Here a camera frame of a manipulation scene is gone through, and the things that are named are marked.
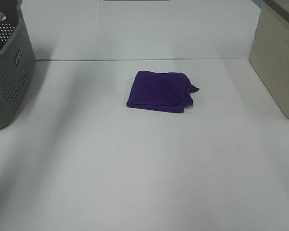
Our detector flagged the purple towel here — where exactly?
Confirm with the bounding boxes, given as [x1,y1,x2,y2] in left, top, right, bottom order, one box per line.
[127,71,199,113]

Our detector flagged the grey perforated laundry basket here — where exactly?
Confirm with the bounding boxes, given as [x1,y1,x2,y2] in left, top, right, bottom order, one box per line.
[0,0,36,129]

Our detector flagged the beige storage bin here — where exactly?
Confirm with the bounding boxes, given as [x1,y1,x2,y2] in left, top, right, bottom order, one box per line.
[249,0,289,119]

